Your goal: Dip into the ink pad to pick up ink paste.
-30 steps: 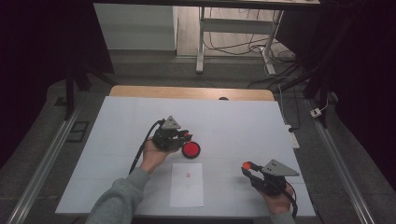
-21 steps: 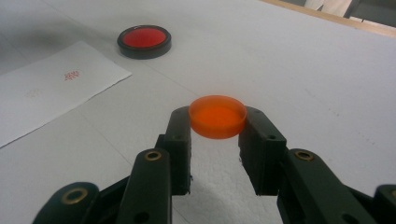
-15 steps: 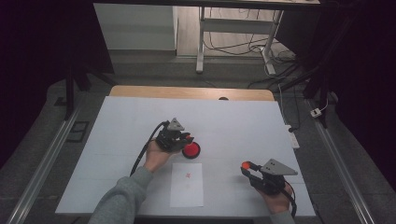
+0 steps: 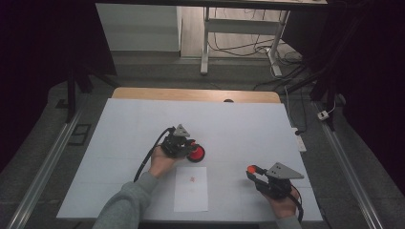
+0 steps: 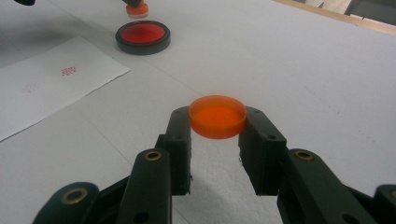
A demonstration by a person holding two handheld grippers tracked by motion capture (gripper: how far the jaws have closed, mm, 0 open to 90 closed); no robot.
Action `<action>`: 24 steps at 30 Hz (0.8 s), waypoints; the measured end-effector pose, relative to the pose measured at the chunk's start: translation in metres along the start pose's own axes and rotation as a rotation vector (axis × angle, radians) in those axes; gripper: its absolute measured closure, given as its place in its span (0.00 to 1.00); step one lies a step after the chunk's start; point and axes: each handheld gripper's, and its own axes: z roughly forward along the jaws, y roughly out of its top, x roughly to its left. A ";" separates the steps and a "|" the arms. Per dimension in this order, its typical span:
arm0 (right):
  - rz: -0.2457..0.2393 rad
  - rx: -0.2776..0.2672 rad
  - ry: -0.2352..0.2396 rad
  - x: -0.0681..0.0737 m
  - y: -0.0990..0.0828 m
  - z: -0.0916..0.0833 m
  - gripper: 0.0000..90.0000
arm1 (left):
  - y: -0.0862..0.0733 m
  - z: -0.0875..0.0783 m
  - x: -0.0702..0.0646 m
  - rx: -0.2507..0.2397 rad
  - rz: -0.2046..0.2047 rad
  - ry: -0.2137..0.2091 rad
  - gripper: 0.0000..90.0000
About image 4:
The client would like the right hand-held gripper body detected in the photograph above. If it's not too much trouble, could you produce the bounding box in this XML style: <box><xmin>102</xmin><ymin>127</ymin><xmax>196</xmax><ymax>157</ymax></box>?
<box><xmin>254</xmin><ymin>162</ymin><xmax>305</xmax><ymax>200</ymax></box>

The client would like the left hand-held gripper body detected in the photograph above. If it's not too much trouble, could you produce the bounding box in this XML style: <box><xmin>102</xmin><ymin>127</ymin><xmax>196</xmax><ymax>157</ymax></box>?
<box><xmin>160</xmin><ymin>123</ymin><xmax>195</xmax><ymax>159</ymax></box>

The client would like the round red ink pad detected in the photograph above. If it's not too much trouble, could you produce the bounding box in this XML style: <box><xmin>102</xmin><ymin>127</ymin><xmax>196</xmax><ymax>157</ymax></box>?
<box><xmin>186</xmin><ymin>143</ymin><xmax>206</xmax><ymax>163</ymax></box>

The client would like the person's right hand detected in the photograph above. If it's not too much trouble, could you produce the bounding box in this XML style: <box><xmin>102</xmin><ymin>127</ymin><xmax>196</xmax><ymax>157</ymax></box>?
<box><xmin>262</xmin><ymin>187</ymin><xmax>300</xmax><ymax>219</ymax></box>

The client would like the person's left hand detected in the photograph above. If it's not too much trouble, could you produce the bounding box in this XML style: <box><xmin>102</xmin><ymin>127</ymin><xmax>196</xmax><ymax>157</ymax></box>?
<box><xmin>148</xmin><ymin>145</ymin><xmax>180</xmax><ymax>179</ymax></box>

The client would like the white paper sheet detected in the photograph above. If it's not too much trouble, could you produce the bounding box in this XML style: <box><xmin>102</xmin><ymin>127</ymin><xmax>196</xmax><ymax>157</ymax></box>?
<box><xmin>173</xmin><ymin>166</ymin><xmax>209</xmax><ymax>213</ymax></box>

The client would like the white power strip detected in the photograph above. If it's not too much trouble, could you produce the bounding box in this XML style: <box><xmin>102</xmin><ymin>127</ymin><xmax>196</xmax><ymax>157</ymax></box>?
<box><xmin>291</xmin><ymin>127</ymin><xmax>308</xmax><ymax>153</ymax></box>

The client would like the large white table cover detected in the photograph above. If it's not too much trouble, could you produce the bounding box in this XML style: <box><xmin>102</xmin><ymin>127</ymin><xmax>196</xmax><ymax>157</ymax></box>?
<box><xmin>56</xmin><ymin>97</ymin><xmax>324</xmax><ymax>222</ymax></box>

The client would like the black metal stand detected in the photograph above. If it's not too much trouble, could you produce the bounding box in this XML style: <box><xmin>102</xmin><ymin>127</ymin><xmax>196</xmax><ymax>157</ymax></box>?
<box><xmin>286</xmin><ymin>63</ymin><xmax>339</xmax><ymax>132</ymax></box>
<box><xmin>65</xmin><ymin>63</ymin><xmax>120</xmax><ymax>123</ymax></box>

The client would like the white cabinet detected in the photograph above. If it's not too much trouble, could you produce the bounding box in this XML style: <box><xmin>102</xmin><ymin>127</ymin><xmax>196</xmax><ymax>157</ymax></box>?
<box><xmin>96</xmin><ymin>3</ymin><xmax>182</xmax><ymax>52</ymax></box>

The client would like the black curtain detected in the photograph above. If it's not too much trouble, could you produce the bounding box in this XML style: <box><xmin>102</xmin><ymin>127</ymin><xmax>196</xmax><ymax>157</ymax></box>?
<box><xmin>0</xmin><ymin>0</ymin><xmax>117</xmax><ymax>173</ymax></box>
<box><xmin>283</xmin><ymin>0</ymin><xmax>405</xmax><ymax>198</ymax></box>

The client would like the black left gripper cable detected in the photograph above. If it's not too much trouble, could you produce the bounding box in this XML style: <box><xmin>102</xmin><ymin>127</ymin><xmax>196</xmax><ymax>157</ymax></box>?
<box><xmin>133</xmin><ymin>127</ymin><xmax>176</xmax><ymax>183</ymax></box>

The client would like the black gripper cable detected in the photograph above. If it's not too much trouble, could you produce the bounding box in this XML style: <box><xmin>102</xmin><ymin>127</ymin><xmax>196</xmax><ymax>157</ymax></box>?
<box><xmin>288</xmin><ymin>184</ymin><xmax>305</xmax><ymax>223</ymax></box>
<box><xmin>133</xmin><ymin>127</ymin><xmax>176</xmax><ymax>183</ymax></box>

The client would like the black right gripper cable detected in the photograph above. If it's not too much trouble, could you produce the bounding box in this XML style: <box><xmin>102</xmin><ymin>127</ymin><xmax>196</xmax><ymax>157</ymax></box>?
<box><xmin>288</xmin><ymin>184</ymin><xmax>305</xmax><ymax>223</ymax></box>

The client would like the aluminium floor rail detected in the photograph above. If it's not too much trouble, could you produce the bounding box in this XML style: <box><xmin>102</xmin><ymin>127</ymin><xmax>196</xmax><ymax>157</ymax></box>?
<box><xmin>313</xmin><ymin>101</ymin><xmax>385</xmax><ymax>229</ymax></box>
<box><xmin>6</xmin><ymin>108</ymin><xmax>84</xmax><ymax>229</ymax></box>

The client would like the white plug with cable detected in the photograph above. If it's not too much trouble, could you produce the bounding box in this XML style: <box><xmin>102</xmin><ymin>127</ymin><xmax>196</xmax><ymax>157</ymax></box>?
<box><xmin>317</xmin><ymin>100</ymin><xmax>337</xmax><ymax>121</ymax></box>

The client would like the white desk frame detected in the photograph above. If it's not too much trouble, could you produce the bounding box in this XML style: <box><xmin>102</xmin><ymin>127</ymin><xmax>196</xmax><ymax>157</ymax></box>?
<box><xmin>95</xmin><ymin>0</ymin><xmax>329</xmax><ymax>77</ymax></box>

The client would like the black floor frame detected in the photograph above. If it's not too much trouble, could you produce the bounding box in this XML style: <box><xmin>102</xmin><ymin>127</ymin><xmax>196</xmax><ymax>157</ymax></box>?
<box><xmin>68</xmin><ymin>123</ymin><xmax>93</xmax><ymax>147</ymax></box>

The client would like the tangle of floor cables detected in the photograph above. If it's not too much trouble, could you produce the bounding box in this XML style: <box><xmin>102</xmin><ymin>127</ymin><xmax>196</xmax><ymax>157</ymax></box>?
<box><xmin>208</xmin><ymin>8</ymin><xmax>309</xmax><ymax>92</ymax></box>

